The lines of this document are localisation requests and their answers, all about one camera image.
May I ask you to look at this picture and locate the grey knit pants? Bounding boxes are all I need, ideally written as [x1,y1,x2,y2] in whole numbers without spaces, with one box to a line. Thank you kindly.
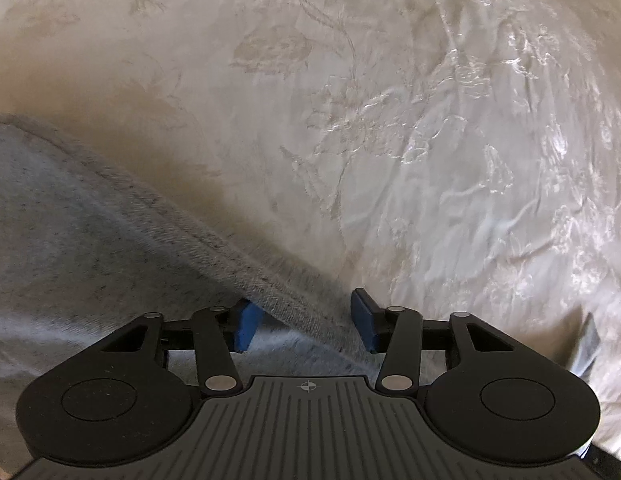
[0,115,377,479]

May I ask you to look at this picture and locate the white floral bedspread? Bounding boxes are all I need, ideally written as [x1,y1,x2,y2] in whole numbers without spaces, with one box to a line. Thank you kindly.
[0,0,621,458]

